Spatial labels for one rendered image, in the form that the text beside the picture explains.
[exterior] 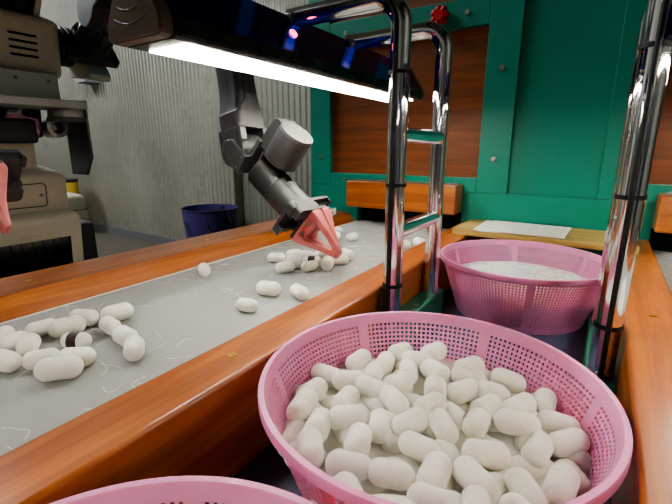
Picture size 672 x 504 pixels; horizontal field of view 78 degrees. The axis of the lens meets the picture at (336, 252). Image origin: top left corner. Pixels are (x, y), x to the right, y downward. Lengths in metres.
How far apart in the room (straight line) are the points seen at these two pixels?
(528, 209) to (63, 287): 0.91
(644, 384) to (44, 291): 0.67
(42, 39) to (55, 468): 0.99
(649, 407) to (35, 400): 0.48
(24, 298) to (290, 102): 2.65
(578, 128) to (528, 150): 0.10
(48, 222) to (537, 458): 1.02
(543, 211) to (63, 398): 0.93
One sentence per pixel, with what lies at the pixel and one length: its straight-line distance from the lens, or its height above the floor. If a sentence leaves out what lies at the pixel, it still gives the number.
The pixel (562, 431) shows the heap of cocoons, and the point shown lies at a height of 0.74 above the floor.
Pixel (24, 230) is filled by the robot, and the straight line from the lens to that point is 1.11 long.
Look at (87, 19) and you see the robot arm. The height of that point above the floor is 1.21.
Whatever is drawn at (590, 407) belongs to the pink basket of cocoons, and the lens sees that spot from 0.39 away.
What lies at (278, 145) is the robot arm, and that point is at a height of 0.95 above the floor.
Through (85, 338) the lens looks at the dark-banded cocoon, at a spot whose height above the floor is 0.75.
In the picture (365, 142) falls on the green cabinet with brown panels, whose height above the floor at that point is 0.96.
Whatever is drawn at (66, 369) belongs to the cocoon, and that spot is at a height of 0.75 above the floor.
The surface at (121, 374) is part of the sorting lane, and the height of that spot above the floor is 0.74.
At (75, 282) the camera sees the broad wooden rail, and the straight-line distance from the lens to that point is 0.69.
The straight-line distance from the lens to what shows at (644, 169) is 0.47.
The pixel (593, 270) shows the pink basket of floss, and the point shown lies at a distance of 0.82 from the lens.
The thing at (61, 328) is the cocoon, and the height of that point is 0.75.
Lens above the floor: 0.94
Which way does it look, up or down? 14 degrees down
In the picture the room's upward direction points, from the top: straight up
